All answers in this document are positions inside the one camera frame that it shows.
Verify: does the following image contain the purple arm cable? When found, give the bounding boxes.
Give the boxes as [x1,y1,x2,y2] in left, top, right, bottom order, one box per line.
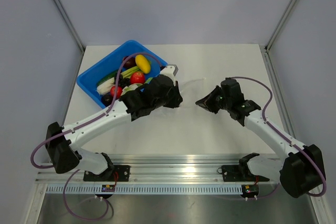
[209,76,328,201]
[30,52,165,221]

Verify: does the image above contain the dark purple plum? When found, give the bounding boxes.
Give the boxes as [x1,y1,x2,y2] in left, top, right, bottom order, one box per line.
[101,94,113,107]

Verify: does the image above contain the yellow mango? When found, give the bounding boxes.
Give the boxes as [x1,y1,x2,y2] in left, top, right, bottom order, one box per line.
[135,55,151,74]

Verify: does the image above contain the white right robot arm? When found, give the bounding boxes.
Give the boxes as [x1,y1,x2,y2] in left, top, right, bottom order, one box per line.
[195,87,327,198]

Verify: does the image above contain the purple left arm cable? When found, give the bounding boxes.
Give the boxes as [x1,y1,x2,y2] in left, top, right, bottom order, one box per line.
[30,52,165,221]

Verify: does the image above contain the aluminium frame post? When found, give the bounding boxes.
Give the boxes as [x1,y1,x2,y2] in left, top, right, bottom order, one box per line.
[52,0,86,55]
[265,0,299,53]

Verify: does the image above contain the red apple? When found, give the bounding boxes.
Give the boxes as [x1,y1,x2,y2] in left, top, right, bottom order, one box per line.
[110,86,122,99]

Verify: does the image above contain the clear zip top bag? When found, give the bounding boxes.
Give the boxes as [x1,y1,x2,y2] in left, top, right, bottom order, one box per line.
[179,78,207,109]

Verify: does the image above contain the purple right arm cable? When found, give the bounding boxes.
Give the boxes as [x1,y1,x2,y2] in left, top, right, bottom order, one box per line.
[209,76,328,201]

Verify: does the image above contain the left aluminium frame post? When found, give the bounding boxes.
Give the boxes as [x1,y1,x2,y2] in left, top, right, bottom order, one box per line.
[52,0,86,55]

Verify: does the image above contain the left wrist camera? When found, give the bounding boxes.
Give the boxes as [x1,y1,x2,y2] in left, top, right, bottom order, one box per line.
[160,65,179,79]

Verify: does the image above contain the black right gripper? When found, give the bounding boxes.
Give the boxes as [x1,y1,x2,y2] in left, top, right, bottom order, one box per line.
[196,85,232,114]

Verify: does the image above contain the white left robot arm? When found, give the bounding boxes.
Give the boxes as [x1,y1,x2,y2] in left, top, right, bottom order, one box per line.
[45,74,183,181]

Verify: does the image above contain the blue plastic bin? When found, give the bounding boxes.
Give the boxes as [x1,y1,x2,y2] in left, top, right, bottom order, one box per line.
[77,40,167,109]

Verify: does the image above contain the dark red onion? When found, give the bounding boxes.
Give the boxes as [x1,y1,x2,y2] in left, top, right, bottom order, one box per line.
[123,56,137,69]

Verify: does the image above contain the right aluminium frame post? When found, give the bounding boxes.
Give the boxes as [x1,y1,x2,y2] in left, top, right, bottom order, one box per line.
[265,0,299,53]

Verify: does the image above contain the green cucumber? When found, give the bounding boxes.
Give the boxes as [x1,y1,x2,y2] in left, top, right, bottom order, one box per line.
[97,70,118,87]

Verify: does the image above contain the white slotted cable duct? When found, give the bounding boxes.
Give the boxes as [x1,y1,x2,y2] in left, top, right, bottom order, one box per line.
[46,184,243,195]

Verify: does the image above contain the red tomato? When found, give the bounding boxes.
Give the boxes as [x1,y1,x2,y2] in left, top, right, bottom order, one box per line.
[130,71,146,84]

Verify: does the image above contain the aluminium mounting rail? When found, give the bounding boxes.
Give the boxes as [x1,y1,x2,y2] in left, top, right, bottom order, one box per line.
[35,154,316,185]

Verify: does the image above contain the black grape bunch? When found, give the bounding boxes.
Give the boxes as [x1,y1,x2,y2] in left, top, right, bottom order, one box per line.
[114,74,131,89]

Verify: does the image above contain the white green leek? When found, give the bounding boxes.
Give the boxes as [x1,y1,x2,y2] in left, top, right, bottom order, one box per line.
[96,67,140,95]

